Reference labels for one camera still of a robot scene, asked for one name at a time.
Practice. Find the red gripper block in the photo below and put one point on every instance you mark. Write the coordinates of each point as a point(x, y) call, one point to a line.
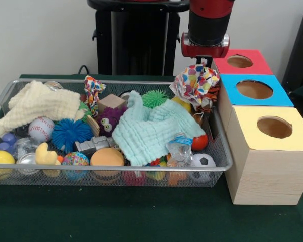
point(204, 51)

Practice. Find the large multicoloured patterned cloth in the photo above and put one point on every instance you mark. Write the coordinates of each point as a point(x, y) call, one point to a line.
point(192, 83)

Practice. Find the orange striped tiger plush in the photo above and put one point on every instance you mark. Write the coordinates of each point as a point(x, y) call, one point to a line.
point(213, 94)

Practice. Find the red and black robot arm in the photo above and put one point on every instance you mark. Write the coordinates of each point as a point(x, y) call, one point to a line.
point(209, 22)

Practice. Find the wooden box with three holes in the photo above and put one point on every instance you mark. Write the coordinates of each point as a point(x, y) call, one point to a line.
point(267, 176)

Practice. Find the green spiky ball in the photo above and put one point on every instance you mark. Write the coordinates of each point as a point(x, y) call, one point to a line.
point(155, 98)

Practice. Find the mint green waffle cloth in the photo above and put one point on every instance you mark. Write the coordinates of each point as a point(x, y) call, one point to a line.
point(146, 131)

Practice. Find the purple spiky monster toy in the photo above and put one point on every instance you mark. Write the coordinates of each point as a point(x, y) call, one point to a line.
point(108, 121)

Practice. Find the small knotted multicoloured cloth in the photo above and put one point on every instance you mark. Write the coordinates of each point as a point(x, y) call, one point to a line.
point(92, 90)

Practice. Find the orange foam ball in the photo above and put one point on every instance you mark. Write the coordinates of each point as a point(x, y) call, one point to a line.
point(107, 157)

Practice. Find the blue spiky ball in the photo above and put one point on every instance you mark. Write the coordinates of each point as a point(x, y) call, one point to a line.
point(70, 134)

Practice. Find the dark green table cloth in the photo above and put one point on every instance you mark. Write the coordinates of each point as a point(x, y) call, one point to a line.
point(141, 214)

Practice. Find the cream waffle cloth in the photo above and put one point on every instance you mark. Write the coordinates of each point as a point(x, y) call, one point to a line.
point(40, 100)

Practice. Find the white baseball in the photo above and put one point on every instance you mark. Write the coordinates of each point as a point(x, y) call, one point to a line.
point(41, 129)

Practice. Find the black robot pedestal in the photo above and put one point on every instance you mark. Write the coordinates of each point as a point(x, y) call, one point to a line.
point(141, 37)

